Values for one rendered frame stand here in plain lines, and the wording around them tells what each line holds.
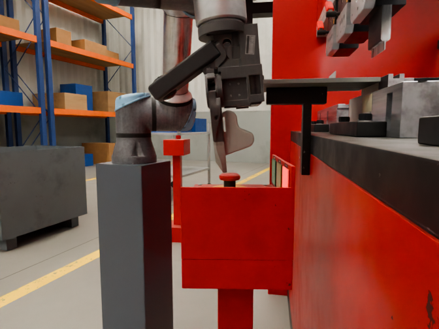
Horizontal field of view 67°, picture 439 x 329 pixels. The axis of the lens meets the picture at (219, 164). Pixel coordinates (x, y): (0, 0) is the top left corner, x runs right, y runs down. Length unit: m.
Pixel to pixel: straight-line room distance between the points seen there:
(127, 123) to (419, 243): 0.97
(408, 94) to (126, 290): 0.98
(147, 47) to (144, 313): 9.03
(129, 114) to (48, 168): 1.92
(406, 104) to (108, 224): 0.92
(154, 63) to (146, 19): 1.22
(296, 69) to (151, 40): 8.28
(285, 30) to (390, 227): 1.53
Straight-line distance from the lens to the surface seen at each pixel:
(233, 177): 0.59
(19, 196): 2.83
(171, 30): 1.02
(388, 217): 0.30
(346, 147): 0.45
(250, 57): 0.50
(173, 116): 1.11
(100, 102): 8.72
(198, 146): 8.88
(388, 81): 0.76
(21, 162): 2.82
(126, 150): 1.10
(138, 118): 1.11
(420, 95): 0.65
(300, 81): 0.77
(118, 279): 1.21
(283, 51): 1.74
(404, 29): 1.86
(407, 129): 0.65
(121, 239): 1.15
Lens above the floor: 0.89
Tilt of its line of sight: 6 degrees down
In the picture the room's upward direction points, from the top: straight up
